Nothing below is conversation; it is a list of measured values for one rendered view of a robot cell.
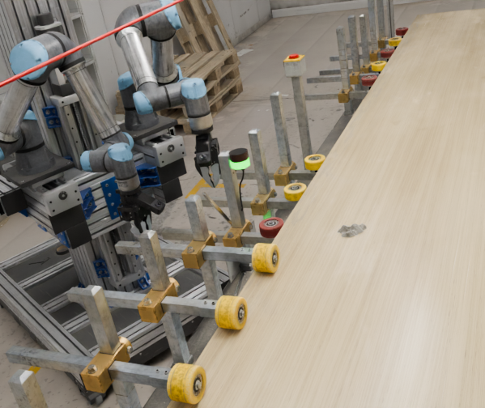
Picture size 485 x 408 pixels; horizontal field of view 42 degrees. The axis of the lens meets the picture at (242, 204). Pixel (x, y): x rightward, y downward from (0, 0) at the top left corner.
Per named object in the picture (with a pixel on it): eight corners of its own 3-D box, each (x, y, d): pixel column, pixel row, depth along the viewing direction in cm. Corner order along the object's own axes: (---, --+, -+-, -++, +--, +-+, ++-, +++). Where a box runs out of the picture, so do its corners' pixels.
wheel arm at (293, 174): (220, 181, 260) (218, 172, 258) (223, 177, 262) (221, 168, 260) (321, 182, 242) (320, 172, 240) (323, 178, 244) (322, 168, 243)
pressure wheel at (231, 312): (214, 296, 153) (229, 294, 160) (213, 329, 152) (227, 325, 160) (237, 298, 150) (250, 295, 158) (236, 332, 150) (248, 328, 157)
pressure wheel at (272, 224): (261, 257, 203) (254, 227, 198) (269, 244, 209) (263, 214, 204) (283, 259, 200) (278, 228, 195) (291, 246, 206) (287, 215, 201)
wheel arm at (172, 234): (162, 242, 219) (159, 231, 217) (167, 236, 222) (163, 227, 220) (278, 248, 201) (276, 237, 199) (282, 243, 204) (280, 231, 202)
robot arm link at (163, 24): (144, 81, 273) (133, -3, 223) (177, 73, 276) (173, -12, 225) (151, 104, 269) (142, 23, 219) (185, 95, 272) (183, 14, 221)
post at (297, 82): (304, 175, 277) (289, 76, 258) (307, 170, 281) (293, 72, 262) (313, 175, 276) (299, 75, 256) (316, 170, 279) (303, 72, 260)
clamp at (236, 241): (224, 251, 206) (222, 238, 204) (240, 231, 217) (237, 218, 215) (240, 252, 204) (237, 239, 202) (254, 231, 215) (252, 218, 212)
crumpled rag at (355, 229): (340, 240, 184) (339, 232, 183) (335, 228, 190) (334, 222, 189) (369, 234, 184) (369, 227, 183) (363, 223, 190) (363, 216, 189)
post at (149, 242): (178, 379, 179) (137, 235, 158) (184, 371, 181) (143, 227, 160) (189, 381, 177) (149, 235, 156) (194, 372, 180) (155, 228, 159)
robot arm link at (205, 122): (210, 116, 197) (184, 120, 198) (212, 129, 199) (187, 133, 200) (211, 108, 204) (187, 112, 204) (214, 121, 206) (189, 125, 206)
